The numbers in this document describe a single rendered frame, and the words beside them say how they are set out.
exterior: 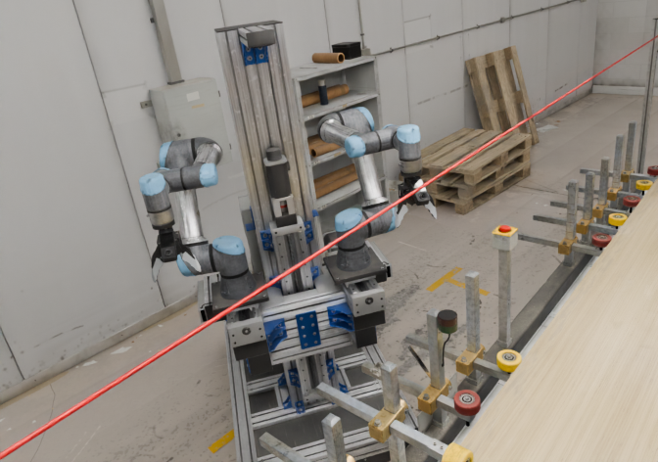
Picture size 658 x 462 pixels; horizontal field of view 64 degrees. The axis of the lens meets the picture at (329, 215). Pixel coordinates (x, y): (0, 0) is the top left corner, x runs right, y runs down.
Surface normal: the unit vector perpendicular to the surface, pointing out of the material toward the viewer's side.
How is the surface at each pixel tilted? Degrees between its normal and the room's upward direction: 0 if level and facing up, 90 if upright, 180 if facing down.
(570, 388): 0
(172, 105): 90
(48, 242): 90
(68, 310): 90
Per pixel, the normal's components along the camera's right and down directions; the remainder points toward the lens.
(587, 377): -0.13, -0.91
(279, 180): 0.23, 0.36
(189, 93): 0.68, 0.21
